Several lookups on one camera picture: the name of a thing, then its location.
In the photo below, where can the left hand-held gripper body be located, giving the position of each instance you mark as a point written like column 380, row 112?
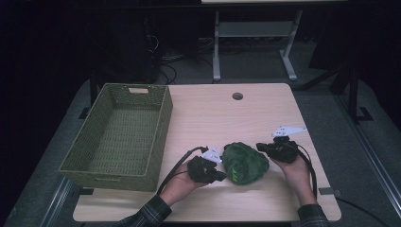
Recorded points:
column 203, row 168

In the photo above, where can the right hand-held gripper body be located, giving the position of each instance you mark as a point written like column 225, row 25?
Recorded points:
column 283, row 149

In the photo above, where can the green fuzzy sock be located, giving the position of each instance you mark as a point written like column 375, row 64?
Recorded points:
column 249, row 160

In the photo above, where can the green woven basket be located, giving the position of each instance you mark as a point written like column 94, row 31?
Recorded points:
column 94, row 126

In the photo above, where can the person's left hand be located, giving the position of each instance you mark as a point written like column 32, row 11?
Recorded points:
column 181, row 187

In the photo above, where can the person's right hand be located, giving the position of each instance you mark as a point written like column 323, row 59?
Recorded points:
column 298, row 176

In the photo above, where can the grey table clamp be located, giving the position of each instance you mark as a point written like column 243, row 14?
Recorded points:
column 86, row 191
column 327, row 191

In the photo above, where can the black metal stand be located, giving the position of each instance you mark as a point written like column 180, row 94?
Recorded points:
column 353, row 94

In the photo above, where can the grey metal stand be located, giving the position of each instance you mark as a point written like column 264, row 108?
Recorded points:
column 255, row 29

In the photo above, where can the metal floor rail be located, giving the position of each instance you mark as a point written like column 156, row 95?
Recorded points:
column 372, row 154
column 58, row 198

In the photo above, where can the black floor bracket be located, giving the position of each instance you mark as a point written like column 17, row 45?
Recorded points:
column 84, row 113

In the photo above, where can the black post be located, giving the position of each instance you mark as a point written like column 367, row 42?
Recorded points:
column 93, row 91

